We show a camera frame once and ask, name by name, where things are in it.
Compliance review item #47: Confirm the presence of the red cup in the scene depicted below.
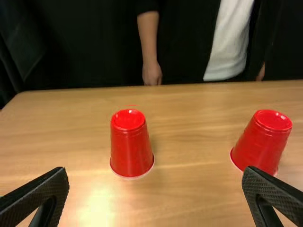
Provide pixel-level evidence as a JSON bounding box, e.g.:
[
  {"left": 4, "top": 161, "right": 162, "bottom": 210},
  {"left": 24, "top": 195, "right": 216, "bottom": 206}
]
[
  {"left": 230, "top": 109, "right": 293, "bottom": 177},
  {"left": 109, "top": 108, "right": 155, "bottom": 178}
]

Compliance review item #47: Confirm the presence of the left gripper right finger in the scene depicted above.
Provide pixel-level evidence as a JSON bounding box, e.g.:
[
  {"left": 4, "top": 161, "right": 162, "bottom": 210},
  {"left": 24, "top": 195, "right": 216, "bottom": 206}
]
[{"left": 241, "top": 166, "right": 303, "bottom": 227}]

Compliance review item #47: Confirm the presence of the person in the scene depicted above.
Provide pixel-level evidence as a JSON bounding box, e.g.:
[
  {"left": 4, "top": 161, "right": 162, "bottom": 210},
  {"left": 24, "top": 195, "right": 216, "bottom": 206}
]
[{"left": 136, "top": 0, "right": 282, "bottom": 86}]

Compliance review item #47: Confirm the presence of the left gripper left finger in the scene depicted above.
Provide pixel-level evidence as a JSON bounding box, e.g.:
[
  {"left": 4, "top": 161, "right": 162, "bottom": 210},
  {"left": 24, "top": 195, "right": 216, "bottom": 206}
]
[{"left": 0, "top": 166, "right": 70, "bottom": 227}]

